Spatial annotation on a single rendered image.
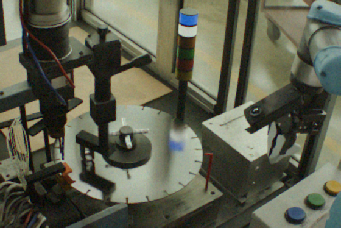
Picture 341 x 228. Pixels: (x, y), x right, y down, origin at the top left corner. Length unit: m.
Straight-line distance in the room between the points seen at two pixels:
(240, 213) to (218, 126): 0.23
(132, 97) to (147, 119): 0.43
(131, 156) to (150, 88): 0.62
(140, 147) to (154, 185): 0.11
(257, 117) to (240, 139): 0.34
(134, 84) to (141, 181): 0.69
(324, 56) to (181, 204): 0.52
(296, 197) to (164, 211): 0.30
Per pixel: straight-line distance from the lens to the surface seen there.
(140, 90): 1.65
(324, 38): 0.82
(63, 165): 1.03
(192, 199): 1.15
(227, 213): 1.25
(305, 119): 0.97
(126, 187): 1.02
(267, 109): 0.93
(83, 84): 1.69
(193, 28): 1.24
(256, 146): 1.24
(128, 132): 1.07
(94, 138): 1.03
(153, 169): 1.06
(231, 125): 1.29
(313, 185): 1.17
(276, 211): 1.09
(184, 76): 1.30
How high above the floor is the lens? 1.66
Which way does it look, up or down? 36 degrees down
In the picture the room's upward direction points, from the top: 4 degrees clockwise
